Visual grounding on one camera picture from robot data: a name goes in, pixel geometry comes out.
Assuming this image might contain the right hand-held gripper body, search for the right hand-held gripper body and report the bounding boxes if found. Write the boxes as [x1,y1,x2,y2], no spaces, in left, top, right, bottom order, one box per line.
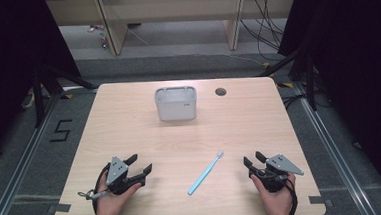
[248,152,307,195]

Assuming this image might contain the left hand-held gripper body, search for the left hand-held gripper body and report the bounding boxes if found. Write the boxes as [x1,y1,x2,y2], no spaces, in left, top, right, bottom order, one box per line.
[103,153,142,197]

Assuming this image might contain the light blue toothbrush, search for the light blue toothbrush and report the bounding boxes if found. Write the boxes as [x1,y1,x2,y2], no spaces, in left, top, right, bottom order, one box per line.
[184,150,227,197]

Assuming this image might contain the white plastic holder cup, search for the white plastic holder cup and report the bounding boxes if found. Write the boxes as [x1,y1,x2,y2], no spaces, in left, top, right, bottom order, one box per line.
[153,85,199,124]

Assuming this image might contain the person's left hand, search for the person's left hand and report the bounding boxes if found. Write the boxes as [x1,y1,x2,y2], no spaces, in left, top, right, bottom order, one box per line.
[90,182,145,215]

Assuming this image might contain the person's right hand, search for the person's right hand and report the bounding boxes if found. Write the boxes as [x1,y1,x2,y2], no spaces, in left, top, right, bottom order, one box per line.
[250,171,299,215]

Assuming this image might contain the black metal stand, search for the black metal stand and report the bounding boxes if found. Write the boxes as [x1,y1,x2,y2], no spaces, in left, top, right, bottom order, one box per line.
[29,58,101,129]
[255,43,319,115]

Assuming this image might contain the black curtain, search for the black curtain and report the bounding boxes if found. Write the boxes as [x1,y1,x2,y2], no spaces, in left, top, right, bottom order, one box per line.
[274,0,381,213]
[0,0,87,167]

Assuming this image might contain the black cable with grey plug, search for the black cable with grey plug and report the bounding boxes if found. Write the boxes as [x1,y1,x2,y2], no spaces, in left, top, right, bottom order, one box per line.
[76,162,115,215]

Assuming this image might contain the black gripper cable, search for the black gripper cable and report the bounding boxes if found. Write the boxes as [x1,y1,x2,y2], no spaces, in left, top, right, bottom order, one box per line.
[283,178,300,215]

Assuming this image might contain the metal floor rail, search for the metal floor rail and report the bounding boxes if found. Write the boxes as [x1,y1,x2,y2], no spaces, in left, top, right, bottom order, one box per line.
[0,91,70,215]
[291,76,377,215]

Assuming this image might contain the round table cable hole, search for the round table cable hole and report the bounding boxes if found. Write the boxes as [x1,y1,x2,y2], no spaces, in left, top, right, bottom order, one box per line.
[214,86,228,98]

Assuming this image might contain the hanging black cables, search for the hanging black cables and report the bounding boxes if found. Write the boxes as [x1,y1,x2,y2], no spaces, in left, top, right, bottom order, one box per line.
[237,0,291,64]

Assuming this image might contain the light wooden desk frame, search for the light wooden desk frame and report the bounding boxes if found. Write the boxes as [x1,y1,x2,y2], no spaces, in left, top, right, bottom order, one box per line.
[45,0,300,62]

